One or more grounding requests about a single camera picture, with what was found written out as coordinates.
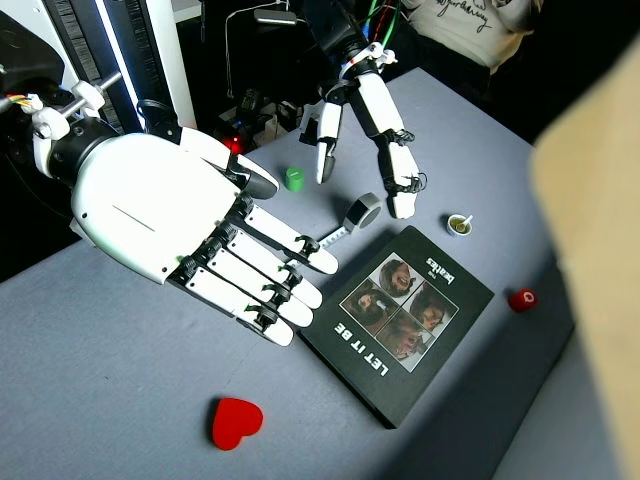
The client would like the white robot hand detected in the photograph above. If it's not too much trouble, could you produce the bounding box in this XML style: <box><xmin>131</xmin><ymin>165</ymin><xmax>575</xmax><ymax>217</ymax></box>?
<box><xmin>69</xmin><ymin>127</ymin><xmax>340</xmax><ymax>347</ymax></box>
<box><xmin>298</xmin><ymin>69</ymin><xmax>430</xmax><ymax>220</ymax></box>

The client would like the grey black tape measure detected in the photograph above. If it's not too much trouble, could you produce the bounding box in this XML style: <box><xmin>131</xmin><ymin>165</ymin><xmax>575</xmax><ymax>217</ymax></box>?
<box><xmin>317</xmin><ymin>192</ymin><xmax>384</xmax><ymax>250</ymax></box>

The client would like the black Beatles book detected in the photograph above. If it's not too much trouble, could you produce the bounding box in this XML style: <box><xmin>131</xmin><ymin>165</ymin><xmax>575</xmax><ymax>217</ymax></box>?
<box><xmin>298</xmin><ymin>224</ymin><xmax>496</xmax><ymax>430</ymax></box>

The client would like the person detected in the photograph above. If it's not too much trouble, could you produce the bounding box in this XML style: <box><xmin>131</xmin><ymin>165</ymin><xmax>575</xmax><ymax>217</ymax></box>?
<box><xmin>399</xmin><ymin>0</ymin><xmax>536</xmax><ymax>76</ymax></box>

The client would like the green cylinder block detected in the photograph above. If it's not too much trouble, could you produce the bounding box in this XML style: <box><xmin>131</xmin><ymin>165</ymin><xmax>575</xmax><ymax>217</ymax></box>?
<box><xmin>284</xmin><ymin>166</ymin><xmax>306</xmax><ymax>194</ymax></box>

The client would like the grey power adapter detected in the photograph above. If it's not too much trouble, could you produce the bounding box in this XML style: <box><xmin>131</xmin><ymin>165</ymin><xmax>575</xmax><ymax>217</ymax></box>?
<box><xmin>253</xmin><ymin>8</ymin><xmax>300</xmax><ymax>26</ymax></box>

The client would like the small white soup bowl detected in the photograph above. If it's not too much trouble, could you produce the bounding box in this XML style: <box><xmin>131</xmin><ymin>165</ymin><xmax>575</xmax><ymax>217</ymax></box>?
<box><xmin>446</xmin><ymin>213</ymin><xmax>474</xmax><ymax>237</ymax></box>

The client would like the grey table cloth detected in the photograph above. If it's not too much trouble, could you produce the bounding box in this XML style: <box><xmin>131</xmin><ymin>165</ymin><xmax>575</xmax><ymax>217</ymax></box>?
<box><xmin>0</xmin><ymin>67</ymin><xmax>626</xmax><ymax>480</ymax></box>

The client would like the red cylinder block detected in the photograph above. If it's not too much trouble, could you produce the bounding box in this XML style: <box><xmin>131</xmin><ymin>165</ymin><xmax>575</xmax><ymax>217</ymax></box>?
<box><xmin>507</xmin><ymin>287</ymin><xmax>539</xmax><ymax>315</ymax></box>

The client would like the red heart block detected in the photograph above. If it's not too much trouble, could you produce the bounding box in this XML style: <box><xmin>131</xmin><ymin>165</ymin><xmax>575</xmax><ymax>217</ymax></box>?
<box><xmin>209</xmin><ymin>397</ymin><xmax>265</xmax><ymax>452</ymax></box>

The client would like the blurred beige panel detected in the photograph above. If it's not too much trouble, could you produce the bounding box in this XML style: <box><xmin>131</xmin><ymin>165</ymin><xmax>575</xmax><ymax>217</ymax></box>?
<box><xmin>529</xmin><ymin>34</ymin><xmax>640</xmax><ymax>480</ymax></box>

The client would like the thin white cable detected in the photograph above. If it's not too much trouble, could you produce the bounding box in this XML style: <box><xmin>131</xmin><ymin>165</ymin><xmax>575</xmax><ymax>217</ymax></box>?
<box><xmin>223</xmin><ymin>0</ymin><xmax>301</xmax><ymax>100</ymax></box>

